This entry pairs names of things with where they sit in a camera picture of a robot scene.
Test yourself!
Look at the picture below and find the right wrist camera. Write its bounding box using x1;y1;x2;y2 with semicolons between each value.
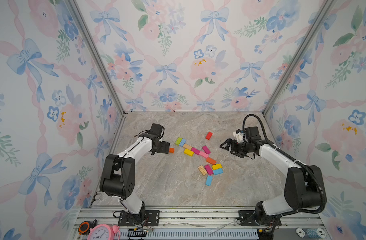
233;129;245;143

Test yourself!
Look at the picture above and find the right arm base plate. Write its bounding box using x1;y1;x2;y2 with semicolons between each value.
237;210;277;228

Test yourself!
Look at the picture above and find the magenta block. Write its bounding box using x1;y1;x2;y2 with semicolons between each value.
205;165;214;176
202;146;211;155
191;147;201;155

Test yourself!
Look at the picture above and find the tan block lower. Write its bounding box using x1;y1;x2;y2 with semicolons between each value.
198;166;208;176

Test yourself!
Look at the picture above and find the yellow block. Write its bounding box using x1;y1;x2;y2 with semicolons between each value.
212;164;223;170
184;149;195;157

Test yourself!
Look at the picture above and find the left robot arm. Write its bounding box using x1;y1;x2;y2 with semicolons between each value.
99;123;170;226

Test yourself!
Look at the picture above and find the tan block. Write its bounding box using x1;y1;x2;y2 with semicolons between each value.
183;144;192;150
198;166;208;176

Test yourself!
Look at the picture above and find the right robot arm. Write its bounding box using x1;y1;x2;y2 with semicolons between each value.
220;127;327;226

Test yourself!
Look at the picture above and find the blue block bottom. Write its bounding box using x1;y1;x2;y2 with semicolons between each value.
205;175;213;186

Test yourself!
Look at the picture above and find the magenta block upper right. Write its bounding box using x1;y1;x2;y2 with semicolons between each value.
202;146;211;155

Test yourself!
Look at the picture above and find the magenta block middle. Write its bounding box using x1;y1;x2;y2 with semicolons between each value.
191;147;201;155

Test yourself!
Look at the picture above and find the red block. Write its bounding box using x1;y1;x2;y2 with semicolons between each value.
206;132;213;140

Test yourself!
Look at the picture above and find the orange black tape measure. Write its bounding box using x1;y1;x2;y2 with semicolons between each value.
78;220;97;235

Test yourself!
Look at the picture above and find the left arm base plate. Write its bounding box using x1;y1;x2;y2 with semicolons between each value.
114;210;160;227

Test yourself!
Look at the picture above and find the green block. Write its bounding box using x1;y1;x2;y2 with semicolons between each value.
175;137;182;146

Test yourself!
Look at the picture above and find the tan block upper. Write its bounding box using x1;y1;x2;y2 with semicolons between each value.
183;144;192;150

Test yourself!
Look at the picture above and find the white cable duct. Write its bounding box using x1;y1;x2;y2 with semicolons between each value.
115;229;259;240

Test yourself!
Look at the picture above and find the yellow block upper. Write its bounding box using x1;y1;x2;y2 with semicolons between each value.
184;149;195;157

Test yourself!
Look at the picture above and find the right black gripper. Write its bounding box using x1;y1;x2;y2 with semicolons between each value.
220;138;251;157

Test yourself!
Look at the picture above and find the yellow block lower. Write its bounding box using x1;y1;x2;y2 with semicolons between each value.
212;164;223;170

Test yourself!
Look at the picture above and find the pink block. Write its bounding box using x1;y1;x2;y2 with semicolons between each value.
199;151;209;159

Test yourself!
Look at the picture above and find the white blue object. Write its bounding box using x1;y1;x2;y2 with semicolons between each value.
296;228;327;239

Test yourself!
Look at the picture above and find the pink alarm clock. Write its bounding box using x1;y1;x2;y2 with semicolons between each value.
87;224;120;240

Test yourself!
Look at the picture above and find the blue block right lower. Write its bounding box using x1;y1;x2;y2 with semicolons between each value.
213;168;224;176

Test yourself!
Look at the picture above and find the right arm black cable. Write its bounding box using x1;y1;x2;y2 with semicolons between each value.
242;113;327;214

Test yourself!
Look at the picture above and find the magenta block lower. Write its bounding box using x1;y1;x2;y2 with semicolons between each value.
205;165;214;176

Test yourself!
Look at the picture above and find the light blue block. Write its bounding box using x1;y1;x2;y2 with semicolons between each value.
179;139;187;147

